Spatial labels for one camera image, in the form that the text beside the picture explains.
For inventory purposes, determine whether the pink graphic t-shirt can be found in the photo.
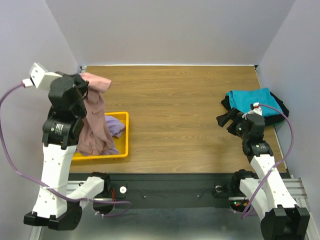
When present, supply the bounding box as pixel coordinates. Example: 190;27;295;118
77;72;115;156

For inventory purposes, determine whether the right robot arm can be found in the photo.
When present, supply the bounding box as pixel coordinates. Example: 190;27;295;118
216;103;310;240

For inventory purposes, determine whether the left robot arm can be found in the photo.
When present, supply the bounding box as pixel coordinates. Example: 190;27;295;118
23;72;111;231

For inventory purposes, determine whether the teal folded t-shirt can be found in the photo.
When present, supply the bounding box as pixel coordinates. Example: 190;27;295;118
221;88;284;113

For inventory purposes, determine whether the black folded t-shirt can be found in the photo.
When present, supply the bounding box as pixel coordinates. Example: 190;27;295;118
220;91;290;126

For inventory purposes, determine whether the lavender t-shirt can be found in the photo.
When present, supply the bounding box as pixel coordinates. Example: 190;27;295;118
76;115;126;156

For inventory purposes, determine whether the yellow plastic tray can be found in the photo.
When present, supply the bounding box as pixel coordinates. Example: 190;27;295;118
72;111;130;164

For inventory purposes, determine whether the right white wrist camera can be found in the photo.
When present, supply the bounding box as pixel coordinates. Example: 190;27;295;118
242;102;263;119

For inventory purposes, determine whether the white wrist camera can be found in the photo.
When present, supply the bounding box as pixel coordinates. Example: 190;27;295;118
22;62;62;91
242;102;263;119

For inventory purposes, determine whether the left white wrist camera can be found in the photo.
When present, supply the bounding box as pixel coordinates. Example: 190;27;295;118
22;62;62;91

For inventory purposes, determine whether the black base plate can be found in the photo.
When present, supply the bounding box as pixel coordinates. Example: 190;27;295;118
67;172;288;210

